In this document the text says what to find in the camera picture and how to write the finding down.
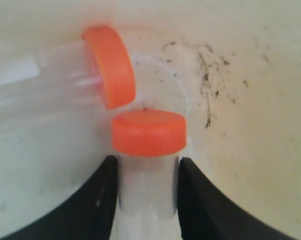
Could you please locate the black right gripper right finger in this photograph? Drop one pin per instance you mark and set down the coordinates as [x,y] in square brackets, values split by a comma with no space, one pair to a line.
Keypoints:
[205,213]

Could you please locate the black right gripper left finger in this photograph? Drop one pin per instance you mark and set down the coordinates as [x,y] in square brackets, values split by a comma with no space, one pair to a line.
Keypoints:
[88,214]

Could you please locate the orange-capped tube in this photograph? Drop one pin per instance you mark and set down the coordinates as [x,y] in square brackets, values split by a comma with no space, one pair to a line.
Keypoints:
[91,72]

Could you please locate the cream plastic bin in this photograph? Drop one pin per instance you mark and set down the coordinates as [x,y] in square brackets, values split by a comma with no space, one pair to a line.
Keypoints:
[231,67]

